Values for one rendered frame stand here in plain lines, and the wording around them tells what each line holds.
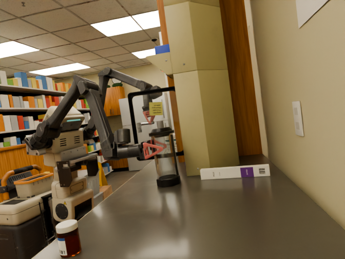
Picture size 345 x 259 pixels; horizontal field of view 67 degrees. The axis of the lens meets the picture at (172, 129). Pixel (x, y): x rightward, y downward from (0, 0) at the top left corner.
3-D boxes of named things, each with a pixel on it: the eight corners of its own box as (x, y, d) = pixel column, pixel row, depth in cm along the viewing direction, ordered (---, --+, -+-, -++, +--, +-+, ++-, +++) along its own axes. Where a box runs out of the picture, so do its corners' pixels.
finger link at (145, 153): (164, 139, 110) (142, 141, 111) (160, 141, 103) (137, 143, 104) (166, 154, 110) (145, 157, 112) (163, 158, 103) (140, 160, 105)
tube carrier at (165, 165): (183, 176, 115) (175, 128, 114) (179, 183, 104) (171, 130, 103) (159, 179, 117) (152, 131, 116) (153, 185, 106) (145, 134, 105)
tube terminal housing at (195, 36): (236, 158, 147) (219, 19, 143) (242, 171, 115) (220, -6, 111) (192, 162, 151) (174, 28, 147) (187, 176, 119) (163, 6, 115)
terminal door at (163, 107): (189, 154, 150) (179, 85, 147) (136, 161, 151) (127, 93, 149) (188, 154, 150) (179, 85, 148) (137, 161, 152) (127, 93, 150)
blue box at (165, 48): (177, 63, 146) (175, 47, 145) (174, 60, 136) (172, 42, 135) (160, 66, 147) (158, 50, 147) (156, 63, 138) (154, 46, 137)
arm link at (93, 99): (93, 90, 137) (75, 85, 128) (99, 83, 135) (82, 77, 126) (118, 162, 121) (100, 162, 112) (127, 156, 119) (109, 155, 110)
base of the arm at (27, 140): (40, 136, 158) (22, 139, 146) (47, 127, 155) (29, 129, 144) (49, 147, 156) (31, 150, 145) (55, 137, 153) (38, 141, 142)
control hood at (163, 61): (181, 81, 149) (179, 63, 148) (172, 74, 117) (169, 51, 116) (162, 85, 150) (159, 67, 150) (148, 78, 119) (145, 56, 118)
